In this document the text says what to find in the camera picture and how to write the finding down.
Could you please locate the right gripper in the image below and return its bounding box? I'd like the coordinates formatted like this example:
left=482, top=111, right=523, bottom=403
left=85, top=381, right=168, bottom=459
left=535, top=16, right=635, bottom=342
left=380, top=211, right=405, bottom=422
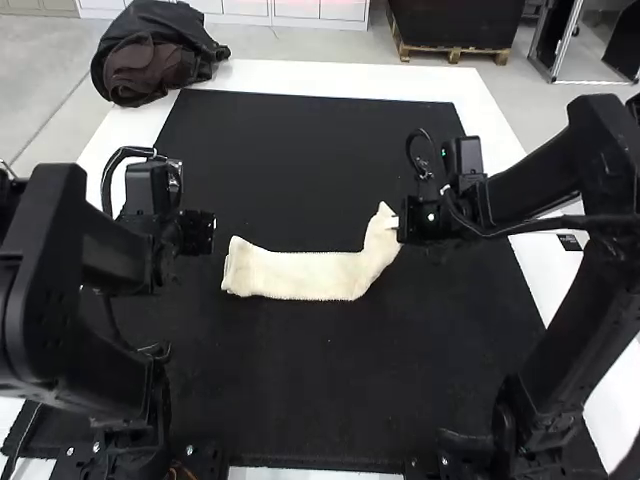
left=397, top=193, right=460, bottom=246

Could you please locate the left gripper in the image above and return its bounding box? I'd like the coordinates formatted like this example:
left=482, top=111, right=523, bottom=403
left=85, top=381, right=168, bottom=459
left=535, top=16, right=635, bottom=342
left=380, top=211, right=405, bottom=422
left=160, top=208, right=218, bottom=259

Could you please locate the pale towel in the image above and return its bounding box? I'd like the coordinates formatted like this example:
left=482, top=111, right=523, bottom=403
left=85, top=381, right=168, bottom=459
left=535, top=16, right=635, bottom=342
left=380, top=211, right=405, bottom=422
left=220, top=200, right=402, bottom=303

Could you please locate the black mat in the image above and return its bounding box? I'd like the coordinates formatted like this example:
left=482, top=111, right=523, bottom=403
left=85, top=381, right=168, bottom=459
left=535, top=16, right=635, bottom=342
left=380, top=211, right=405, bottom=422
left=0, top=88, right=609, bottom=474

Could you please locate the wooden pallet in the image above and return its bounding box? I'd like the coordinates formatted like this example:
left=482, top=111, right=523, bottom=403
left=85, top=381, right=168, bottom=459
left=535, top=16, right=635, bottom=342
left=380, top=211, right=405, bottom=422
left=387, top=8, right=512, bottom=67

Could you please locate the black crumpled jacket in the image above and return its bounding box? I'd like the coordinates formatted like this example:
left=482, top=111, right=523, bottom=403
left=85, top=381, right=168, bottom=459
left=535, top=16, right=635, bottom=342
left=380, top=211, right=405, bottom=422
left=90, top=0, right=233, bottom=108

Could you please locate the black crate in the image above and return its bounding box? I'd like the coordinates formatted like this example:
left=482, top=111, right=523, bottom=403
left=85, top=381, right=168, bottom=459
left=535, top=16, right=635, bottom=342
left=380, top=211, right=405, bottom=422
left=386, top=0, right=524, bottom=52

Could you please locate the grey cupboard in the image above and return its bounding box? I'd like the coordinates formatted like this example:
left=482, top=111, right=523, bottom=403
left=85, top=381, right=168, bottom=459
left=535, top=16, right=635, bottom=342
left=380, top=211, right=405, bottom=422
left=0, top=0, right=372, bottom=24

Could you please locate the black panel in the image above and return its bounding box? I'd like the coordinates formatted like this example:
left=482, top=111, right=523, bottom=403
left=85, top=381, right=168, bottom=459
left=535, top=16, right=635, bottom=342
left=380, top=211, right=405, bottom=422
left=600, top=0, right=640, bottom=83

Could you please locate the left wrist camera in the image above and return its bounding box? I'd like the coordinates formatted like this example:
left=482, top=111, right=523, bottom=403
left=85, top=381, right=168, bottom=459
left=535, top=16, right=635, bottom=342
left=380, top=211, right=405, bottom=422
left=123, top=158, right=185, bottom=216

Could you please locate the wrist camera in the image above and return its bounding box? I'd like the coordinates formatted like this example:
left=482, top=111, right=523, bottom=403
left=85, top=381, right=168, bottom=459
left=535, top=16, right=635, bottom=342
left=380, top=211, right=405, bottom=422
left=441, top=134, right=488, bottom=177
left=123, top=158, right=185, bottom=216

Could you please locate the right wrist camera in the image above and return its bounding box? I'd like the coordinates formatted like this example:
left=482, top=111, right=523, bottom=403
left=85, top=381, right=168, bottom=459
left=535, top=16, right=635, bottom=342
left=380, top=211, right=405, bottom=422
left=441, top=134, right=488, bottom=177

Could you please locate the metal frame trolley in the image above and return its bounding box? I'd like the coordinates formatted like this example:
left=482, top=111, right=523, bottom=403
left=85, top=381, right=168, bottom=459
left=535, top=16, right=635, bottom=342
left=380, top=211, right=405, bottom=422
left=526, top=0, right=587, bottom=85

